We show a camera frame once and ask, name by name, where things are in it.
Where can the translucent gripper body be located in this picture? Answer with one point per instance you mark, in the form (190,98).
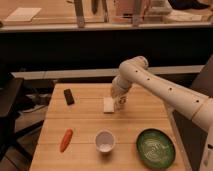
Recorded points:
(120,102)

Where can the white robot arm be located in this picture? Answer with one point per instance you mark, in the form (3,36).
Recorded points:
(195,106)

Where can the white sponge block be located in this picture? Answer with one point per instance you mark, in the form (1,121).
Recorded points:
(108,105)

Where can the white cup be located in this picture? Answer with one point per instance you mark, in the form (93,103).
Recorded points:
(104,141)

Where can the black rectangular block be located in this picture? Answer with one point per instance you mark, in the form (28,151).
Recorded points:
(69,97)

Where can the green patterned plate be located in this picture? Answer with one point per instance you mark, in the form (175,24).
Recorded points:
(155,149)

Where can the orange carrot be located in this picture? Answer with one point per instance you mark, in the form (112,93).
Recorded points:
(66,140)

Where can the black chair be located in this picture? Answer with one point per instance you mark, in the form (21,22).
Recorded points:
(12,101)

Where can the white board on shelf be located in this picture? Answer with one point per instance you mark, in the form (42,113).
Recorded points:
(22,14)

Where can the grey metal post right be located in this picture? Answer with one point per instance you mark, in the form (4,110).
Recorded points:
(136,13)

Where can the grey metal post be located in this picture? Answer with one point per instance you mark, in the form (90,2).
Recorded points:
(79,13)
(136,13)

